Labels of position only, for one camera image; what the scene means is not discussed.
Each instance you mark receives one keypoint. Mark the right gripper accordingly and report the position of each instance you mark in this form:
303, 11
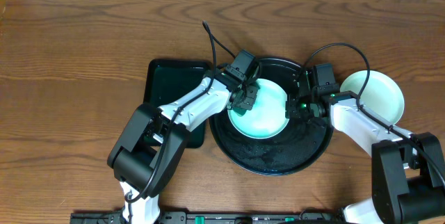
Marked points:
290, 110

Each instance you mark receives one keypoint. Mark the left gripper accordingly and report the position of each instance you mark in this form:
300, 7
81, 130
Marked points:
245, 97

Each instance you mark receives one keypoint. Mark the green sponge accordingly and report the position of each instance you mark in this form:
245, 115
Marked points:
240, 111

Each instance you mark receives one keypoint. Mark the light green plate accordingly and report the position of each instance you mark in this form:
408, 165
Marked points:
381, 94
267, 117

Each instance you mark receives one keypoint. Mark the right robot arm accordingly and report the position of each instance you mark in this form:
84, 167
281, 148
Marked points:
407, 169

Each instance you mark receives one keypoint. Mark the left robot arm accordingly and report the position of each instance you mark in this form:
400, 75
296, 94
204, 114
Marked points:
148, 150

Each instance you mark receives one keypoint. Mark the round black tray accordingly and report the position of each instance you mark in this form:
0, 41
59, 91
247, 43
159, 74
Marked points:
295, 148

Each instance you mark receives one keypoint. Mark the black rectangular tray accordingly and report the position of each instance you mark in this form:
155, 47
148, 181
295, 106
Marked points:
170, 79

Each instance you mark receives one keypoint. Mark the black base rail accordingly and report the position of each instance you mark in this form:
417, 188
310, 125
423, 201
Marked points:
179, 217

